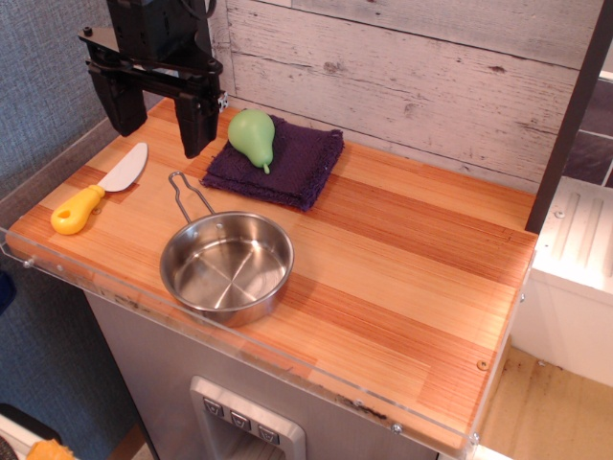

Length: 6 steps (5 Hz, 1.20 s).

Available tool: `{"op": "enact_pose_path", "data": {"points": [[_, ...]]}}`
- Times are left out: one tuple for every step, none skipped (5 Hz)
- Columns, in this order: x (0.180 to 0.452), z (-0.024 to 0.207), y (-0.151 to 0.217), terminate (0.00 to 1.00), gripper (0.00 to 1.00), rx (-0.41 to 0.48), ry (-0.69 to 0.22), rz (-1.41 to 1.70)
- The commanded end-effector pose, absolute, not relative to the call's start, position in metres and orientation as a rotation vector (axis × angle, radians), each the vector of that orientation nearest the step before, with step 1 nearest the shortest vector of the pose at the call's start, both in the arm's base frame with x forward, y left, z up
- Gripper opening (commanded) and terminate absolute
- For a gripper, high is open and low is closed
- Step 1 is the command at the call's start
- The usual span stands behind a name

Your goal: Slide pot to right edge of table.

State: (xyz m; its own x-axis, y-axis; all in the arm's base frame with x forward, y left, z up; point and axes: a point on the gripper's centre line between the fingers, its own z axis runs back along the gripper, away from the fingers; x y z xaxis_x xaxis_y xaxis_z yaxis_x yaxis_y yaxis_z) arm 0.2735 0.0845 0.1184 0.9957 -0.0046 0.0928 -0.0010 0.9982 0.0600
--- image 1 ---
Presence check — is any folded purple cloth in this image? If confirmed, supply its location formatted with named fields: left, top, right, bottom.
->
left=201, top=116, right=344, bottom=211

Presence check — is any orange object bottom left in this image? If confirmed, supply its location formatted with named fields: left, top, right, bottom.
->
left=26, top=440, right=76, bottom=460

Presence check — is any grey toy fridge cabinet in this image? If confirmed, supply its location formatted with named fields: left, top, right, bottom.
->
left=87, top=294, right=438, bottom=459

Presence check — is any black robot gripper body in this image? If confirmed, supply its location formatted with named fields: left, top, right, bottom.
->
left=79, top=1, right=223, bottom=112

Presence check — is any small stainless steel pan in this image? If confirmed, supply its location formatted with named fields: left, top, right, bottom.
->
left=160, top=172, right=295, bottom=327

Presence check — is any green plastic pear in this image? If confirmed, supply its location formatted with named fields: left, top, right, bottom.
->
left=228, top=109, right=276, bottom=174

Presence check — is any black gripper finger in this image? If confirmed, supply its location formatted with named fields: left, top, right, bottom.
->
left=174, top=94, right=219, bottom=159
left=88, top=65, right=148, bottom=136

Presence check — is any yellow handled toy knife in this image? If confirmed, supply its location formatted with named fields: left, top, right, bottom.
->
left=51, top=143, right=148, bottom=235

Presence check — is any dark right vertical post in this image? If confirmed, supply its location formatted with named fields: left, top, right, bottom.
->
left=525, top=0, right=612, bottom=234

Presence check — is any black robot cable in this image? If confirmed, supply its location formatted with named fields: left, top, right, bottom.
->
left=177, top=0, right=217, bottom=23

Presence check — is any clear acrylic table guard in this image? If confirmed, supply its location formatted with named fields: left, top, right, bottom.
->
left=7, top=221, right=534, bottom=456

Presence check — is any white toy sink unit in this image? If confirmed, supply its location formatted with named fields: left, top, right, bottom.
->
left=511, top=177, right=612, bottom=385

